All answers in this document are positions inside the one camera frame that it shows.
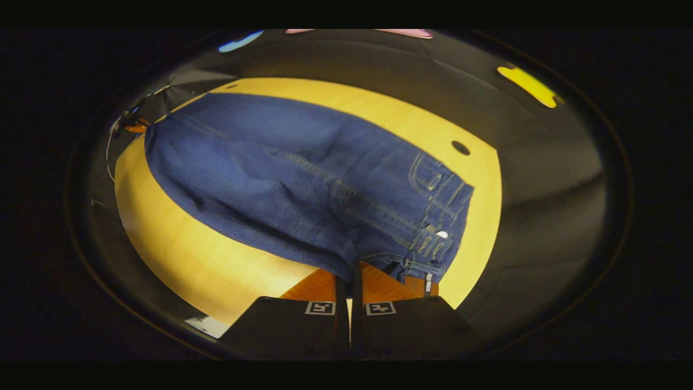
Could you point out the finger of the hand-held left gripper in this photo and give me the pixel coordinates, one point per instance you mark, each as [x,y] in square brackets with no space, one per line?
[138,129]

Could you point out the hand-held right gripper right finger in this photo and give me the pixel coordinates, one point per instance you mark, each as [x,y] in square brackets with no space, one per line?
[411,330]

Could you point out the blue jeans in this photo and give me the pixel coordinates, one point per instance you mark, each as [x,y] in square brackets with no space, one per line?
[303,179]

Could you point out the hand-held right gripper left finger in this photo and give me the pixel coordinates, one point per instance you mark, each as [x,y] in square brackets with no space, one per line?
[292,330]

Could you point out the white paper sheet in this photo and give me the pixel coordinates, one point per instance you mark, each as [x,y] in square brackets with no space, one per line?
[208,326]

